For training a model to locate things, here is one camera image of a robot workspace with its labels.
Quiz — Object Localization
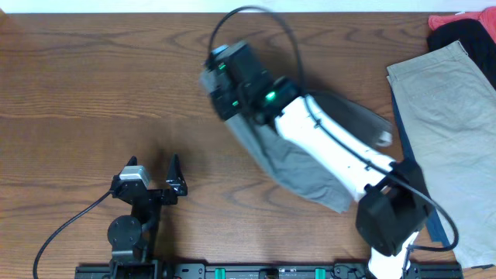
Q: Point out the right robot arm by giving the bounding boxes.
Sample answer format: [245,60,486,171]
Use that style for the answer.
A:
[201,41,433,278]

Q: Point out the red garment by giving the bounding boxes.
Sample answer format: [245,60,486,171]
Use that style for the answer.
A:
[428,6,496,40]

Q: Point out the khaki beige shorts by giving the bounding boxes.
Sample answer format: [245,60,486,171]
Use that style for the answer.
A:
[387,41,495,268]

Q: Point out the black cable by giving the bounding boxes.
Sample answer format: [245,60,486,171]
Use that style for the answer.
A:
[208,5,460,253]
[32,190,113,279]

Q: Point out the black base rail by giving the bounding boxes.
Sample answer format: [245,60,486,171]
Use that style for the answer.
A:
[74,260,464,279]

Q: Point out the navy blue garment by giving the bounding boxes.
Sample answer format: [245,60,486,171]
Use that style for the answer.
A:
[391,92,450,246]

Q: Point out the left black cable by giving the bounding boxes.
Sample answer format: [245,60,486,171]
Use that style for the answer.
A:
[32,190,113,279]

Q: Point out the black garment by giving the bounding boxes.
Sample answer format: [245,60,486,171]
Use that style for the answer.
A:
[427,19,495,87]

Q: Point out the grey shorts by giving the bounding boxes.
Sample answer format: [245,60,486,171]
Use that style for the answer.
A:
[225,97,394,213]

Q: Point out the right black cable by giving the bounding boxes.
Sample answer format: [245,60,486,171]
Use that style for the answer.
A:
[208,5,460,253]

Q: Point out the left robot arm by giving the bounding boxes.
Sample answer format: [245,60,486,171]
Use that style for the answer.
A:
[107,154,188,278]

